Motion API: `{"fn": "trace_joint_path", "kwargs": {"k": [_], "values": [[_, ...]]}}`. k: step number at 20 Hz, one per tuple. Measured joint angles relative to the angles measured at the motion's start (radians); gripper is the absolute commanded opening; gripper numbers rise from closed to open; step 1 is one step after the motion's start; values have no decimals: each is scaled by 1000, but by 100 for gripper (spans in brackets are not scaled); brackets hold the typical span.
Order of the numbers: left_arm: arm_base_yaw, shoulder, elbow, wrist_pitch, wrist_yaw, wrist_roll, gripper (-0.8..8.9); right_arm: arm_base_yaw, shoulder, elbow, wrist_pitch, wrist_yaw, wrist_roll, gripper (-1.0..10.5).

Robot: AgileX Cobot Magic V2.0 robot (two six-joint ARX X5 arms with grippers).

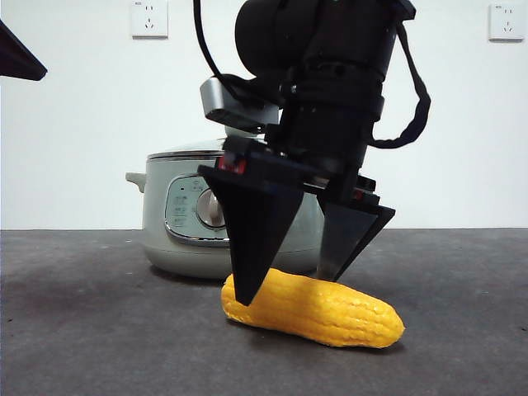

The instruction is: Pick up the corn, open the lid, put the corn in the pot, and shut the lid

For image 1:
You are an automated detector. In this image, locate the yellow corn cob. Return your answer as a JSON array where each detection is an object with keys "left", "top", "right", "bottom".
[{"left": 220, "top": 266, "right": 406, "bottom": 348}]

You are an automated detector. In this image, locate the glass lid with green knob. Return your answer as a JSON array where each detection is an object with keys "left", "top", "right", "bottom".
[{"left": 147, "top": 125, "right": 265, "bottom": 162}]

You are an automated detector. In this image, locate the pale green electric cooking pot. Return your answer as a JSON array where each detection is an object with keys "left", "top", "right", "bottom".
[{"left": 125, "top": 155, "right": 331, "bottom": 281}]

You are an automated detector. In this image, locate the black braided cable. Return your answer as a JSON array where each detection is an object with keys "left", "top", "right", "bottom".
[{"left": 370, "top": 22, "right": 432, "bottom": 149}]

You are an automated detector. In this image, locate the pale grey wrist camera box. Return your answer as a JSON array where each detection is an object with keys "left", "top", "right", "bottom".
[{"left": 200, "top": 77, "right": 278, "bottom": 134}]

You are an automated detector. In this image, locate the white wall socket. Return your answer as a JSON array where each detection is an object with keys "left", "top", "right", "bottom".
[
  {"left": 131, "top": 0, "right": 169, "bottom": 40},
  {"left": 488, "top": 3, "right": 525, "bottom": 42}
]

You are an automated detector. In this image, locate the thin black cable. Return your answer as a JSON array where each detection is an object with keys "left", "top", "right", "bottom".
[{"left": 191, "top": 0, "right": 257, "bottom": 90}]

